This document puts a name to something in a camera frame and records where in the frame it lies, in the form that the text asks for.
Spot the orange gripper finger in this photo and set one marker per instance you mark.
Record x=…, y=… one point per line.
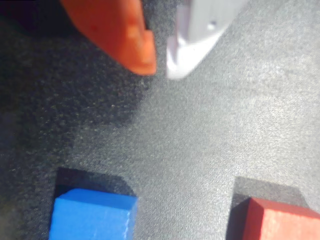
x=112, y=30

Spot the blue wooden cube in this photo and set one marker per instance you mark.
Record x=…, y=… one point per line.
x=92, y=217

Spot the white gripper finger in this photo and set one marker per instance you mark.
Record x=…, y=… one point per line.
x=197, y=30

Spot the red wooden cube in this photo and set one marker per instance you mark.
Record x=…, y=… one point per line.
x=280, y=222

